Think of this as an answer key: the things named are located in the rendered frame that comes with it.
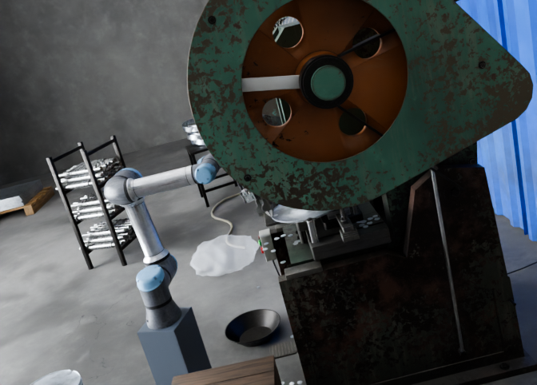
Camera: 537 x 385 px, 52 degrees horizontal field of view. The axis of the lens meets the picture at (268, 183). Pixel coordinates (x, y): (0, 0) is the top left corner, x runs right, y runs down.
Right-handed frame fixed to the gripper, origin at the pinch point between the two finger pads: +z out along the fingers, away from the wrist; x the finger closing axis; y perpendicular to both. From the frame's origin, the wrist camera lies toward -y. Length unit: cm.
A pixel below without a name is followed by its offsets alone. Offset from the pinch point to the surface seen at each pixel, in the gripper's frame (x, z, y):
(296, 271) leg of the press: 15.2, 21.4, 17.0
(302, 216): 13.4, 5.9, -1.4
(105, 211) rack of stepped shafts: -215, -39, -50
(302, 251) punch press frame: 8.0, 18.5, 2.5
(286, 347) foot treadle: -26, 58, 6
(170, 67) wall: -488, -203, -411
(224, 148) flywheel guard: 38, -31, 40
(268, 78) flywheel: 55, -43, 26
